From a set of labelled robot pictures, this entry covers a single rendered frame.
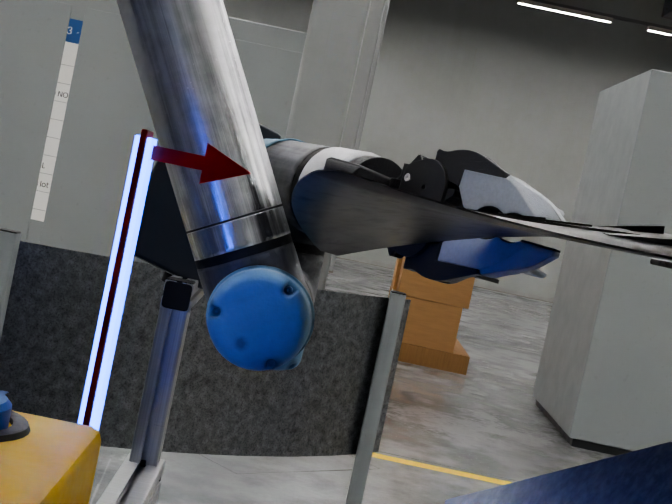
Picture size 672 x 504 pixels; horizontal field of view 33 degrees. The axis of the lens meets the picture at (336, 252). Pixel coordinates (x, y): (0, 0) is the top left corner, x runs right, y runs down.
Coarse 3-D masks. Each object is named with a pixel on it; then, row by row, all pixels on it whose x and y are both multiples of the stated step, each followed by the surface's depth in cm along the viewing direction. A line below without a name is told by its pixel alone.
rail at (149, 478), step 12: (120, 468) 114; (132, 468) 115; (144, 468) 116; (156, 468) 117; (120, 480) 110; (132, 480) 115; (144, 480) 112; (156, 480) 115; (108, 492) 106; (120, 492) 106; (132, 492) 107; (144, 492) 108; (156, 492) 118
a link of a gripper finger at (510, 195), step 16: (464, 176) 78; (480, 176) 77; (496, 176) 76; (512, 176) 75; (464, 192) 77; (480, 192) 76; (496, 192) 75; (512, 192) 74; (528, 192) 74; (480, 208) 76; (496, 208) 76; (512, 208) 74; (528, 208) 73; (544, 208) 73
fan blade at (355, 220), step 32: (320, 192) 61; (352, 192) 59; (384, 192) 57; (320, 224) 71; (352, 224) 70; (384, 224) 70; (416, 224) 69; (448, 224) 67; (480, 224) 64; (512, 224) 58; (544, 224) 62; (576, 224) 65
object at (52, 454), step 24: (0, 432) 39; (24, 432) 40; (48, 432) 41; (72, 432) 42; (96, 432) 43; (0, 456) 37; (24, 456) 38; (48, 456) 38; (72, 456) 39; (96, 456) 43; (0, 480) 35; (24, 480) 35; (48, 480) 36; (72, 480) 38
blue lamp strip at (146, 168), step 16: (144, 160) 64; (144, 176) 64; (144, 192) 65; (128, 240) 64; (128, 256) 64; (128, 272) 65; (112, 320) 64; (112, 336) 64; (112, 352) 65; (96, 400) 64; (96, 416) 64
